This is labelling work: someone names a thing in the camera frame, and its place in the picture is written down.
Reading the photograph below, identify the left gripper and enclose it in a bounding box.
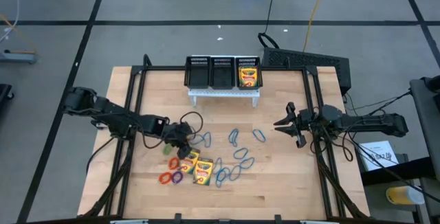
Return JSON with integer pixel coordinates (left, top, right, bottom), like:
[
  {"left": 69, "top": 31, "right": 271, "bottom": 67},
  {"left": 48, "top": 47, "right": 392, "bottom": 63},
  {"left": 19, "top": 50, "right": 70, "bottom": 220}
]
[{"left": 164, "top": 121, "right": 193, "bottom": 161}]

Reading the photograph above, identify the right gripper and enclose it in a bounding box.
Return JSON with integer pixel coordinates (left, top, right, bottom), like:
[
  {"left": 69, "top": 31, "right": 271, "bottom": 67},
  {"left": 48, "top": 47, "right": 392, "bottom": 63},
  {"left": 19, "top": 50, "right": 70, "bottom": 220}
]
[{"left": 273, "top": 102, "right": 321, "bottom": 149}]

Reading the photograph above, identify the yellow green crayon box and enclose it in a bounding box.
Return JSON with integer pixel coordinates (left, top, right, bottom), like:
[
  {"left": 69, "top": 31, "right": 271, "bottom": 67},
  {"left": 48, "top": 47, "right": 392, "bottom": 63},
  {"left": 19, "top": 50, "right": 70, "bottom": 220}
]
[
  {"left": 238, "top": 66, "right": 259, "bottom": 88},
  {"left": 179, "top": 148, "right": 201, "bottom": 175},
  {"left": 192, "top": 157, "right": 215, "bottom": 187}
]

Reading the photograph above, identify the purple spiral coil band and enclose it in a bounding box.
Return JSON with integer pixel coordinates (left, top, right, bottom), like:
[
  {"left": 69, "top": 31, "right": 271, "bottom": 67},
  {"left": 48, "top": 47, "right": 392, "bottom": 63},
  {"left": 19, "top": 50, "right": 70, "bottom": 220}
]
[{"left": 170, "top": 170, "right": 184, "bottom": 185}]

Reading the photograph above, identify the black perforated computer case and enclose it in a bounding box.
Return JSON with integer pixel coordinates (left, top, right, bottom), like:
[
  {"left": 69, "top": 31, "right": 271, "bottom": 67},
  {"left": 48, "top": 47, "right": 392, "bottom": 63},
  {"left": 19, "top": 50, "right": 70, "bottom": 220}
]
[{"left": 261, "top": 47, "right": 352, "bottom": 96}]

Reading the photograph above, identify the white riser shelf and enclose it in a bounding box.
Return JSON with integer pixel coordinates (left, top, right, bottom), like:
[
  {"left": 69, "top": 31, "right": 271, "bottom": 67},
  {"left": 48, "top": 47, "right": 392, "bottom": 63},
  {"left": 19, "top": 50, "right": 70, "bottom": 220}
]
[{"left": 187, "top": 54, "right": 261, "bottom": 108}]

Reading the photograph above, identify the black plastic mesh basket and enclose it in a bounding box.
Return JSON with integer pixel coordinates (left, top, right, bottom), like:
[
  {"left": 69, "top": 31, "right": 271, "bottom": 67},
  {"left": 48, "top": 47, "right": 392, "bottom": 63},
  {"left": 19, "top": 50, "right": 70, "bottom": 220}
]
[
  {"left": 209, "top": 56, "right": 237, "bottom": 90},
  {"left": 184, "top": 56, "right": 211, "bottom": 90},
  {"left": 235, "top": 56, "right": 263, "bottom": 90}
]

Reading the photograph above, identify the silver metal plate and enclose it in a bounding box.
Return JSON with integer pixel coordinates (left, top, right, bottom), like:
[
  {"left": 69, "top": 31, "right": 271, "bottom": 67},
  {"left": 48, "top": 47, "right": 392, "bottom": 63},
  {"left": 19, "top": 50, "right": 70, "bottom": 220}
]
[{"left": 91, "top": 120, "right": 111, "bottom": 130}]

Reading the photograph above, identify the white printed paper sheet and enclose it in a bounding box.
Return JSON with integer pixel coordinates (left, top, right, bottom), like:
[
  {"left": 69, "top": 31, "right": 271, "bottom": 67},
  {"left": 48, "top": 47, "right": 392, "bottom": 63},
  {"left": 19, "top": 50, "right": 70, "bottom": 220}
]
[{"left": 359, "top": 140, "right": 400, "bottom": 172}]

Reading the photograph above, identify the black chair base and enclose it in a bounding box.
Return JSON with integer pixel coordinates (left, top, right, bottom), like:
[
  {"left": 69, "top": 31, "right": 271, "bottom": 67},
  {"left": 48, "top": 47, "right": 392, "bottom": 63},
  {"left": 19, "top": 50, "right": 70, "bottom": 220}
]
[{"left": 0, "top": 83, "right": 14, "bottom": 110}]

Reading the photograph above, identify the grey table foot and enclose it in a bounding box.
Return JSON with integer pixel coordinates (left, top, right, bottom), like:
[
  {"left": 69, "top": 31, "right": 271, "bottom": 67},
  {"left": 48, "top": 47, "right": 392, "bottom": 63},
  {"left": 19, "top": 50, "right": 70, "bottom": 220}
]
[{"left": 0, "top": 51, "right": 37, "bottom": 65}]

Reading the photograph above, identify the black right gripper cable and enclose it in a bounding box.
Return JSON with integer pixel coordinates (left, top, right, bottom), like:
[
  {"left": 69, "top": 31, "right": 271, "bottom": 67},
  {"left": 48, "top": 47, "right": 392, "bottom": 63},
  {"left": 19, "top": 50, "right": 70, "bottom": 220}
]
[{"left": 309, "top": 129, "right": 355, "bottom": 163}]

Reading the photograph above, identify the black aluminium rig frame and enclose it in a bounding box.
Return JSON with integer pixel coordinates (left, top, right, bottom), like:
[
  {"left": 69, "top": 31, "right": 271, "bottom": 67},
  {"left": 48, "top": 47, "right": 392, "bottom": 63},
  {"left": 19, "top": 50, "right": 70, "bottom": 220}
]
[{"left": 80, "top": 54, "right": 371, "bottom": 224}]

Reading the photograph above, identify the black arm base cable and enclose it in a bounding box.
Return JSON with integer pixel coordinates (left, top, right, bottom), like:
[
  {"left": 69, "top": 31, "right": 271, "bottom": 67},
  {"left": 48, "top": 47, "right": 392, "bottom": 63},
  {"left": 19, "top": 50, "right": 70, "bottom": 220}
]
[{"left": 85, "top": 136, "right": 117, "bottom": 175}]

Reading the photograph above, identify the yellow hanging cable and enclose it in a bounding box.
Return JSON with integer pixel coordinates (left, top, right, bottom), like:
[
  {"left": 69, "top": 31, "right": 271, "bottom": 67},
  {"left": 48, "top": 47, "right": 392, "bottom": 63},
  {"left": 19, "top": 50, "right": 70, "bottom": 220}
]
[{"left": 302, "top": 0, "right": 328, "bottom": 52}]

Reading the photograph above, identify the black hanging cable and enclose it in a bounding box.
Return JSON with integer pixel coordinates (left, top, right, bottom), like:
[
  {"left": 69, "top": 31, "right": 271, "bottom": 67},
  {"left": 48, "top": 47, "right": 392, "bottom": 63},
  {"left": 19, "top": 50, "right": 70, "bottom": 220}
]
[{"left": 257, "top": 0, "right": 280, "bottom": 49}]

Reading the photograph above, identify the orange floor cable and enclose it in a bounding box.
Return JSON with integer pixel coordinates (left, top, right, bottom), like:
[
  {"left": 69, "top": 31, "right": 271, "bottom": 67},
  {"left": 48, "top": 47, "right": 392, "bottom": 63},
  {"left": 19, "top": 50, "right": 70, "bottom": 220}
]
[{"left": 0, "top": 14, "right": 37, "bottom": 54}]

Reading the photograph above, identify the white floor cable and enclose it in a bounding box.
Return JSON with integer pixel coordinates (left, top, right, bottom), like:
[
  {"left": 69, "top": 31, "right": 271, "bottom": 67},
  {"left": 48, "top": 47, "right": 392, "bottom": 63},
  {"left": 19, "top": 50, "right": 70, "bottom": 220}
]
[{"left": 0, "top": 0, "right": 20, "bottom": 43}]

